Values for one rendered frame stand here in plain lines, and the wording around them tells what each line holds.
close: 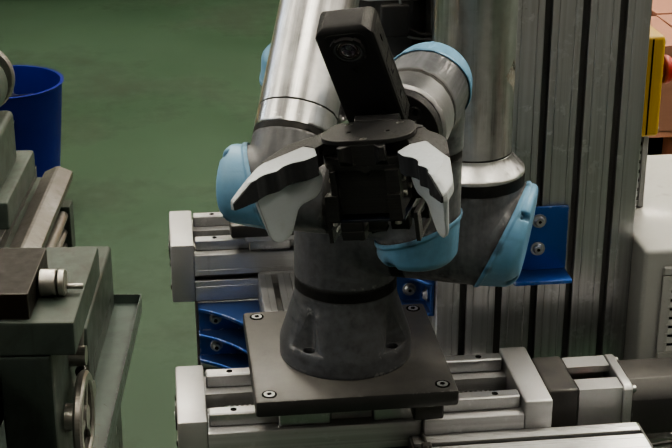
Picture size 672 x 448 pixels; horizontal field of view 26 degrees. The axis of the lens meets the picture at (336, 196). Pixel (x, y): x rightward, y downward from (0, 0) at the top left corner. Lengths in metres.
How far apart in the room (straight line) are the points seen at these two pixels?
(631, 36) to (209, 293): 0.74
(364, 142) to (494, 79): 0.45
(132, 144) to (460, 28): 4.45
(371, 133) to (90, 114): 5.21
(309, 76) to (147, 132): 4.69
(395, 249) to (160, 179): 4.23
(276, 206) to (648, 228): 0.89
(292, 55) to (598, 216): 0.61
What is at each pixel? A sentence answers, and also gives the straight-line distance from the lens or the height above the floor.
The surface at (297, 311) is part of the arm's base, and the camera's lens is 1.63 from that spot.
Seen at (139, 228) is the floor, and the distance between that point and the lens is 5.06.
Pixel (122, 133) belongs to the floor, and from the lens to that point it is 6.01.
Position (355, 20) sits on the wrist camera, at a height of 1.67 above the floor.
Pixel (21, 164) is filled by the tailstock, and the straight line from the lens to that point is 3.02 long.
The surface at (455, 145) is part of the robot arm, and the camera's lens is 1.26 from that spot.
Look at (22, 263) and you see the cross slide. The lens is 2.43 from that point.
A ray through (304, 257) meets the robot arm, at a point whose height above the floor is 1.29.
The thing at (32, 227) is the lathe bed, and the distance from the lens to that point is 2.84.
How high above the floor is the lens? 1.94
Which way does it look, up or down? 22 degrees down
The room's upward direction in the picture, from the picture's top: straight up
